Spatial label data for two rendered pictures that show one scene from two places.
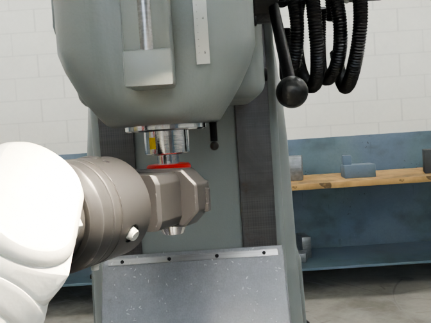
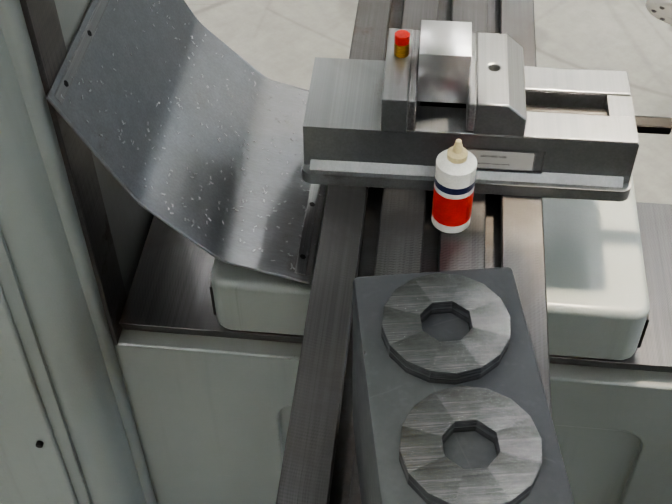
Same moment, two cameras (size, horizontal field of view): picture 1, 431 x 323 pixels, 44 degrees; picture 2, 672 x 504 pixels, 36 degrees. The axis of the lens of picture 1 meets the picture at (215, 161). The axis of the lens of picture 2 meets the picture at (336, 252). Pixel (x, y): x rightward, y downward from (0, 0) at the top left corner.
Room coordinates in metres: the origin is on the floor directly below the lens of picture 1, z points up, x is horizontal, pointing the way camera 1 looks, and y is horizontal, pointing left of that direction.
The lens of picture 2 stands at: (0.58, 0.93, 1.68)
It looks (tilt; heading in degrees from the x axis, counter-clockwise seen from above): 47 degrees down; 277
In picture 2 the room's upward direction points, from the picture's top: 1 degrees counter-clockwise
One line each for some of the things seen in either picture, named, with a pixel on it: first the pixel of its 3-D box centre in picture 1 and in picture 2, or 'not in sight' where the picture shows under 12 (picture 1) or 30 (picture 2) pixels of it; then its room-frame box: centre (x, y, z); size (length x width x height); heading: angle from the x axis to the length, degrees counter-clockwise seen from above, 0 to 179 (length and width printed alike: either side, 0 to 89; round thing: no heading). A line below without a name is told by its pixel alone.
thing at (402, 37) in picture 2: not in sight; (401, 44); (0.61, 0.04, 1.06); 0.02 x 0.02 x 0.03
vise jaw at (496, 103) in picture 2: not in sight; (496, 82); (0.51, 0.06, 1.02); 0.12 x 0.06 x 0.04; 91
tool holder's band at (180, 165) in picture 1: (169, 168); not in sight; (0.56, 0.05, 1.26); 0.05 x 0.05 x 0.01
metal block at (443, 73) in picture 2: not in sight; (444, 61); (0.56, 0.06, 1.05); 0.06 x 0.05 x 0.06; 91
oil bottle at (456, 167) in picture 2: not in sight; (454, 182); (0.55, 0.18, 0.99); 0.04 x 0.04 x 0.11
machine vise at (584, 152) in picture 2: not in sight; (468, 107); (0.53, 0.06, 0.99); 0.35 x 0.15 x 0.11; 1
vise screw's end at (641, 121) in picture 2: not in sight; (650, 124); (0.34, 0.05, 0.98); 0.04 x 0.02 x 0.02; 1
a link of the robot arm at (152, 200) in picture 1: (120, 206); not in sight; (0.48, 0.09, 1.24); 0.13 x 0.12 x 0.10; 65
